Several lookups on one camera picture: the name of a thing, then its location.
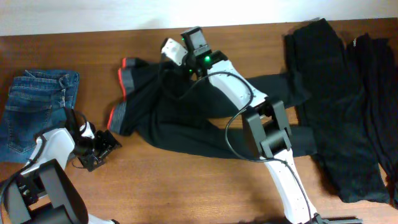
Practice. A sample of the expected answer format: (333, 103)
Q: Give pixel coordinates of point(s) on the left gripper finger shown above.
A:
(91, 162)
(105, 141)

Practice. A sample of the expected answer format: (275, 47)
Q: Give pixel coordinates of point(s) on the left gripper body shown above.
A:
(104, 149)

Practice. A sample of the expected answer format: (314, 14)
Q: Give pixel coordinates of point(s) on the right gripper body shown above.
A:
(185, 62)

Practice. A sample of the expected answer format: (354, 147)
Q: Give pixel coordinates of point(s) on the black leggings red grey waistband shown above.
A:
(179, 126)

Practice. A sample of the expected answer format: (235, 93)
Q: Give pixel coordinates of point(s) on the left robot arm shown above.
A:
(41, 192)

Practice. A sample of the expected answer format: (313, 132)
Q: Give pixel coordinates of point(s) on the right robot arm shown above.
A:
(265, 124)

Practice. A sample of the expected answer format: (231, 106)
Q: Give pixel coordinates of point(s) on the folded blue denim jeans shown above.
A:
(32, 99)

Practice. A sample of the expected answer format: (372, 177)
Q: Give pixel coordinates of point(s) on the black trousers pile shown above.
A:
(334, 111)

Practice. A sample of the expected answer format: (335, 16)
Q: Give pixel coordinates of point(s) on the black garment at right edge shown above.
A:
(377, 68)

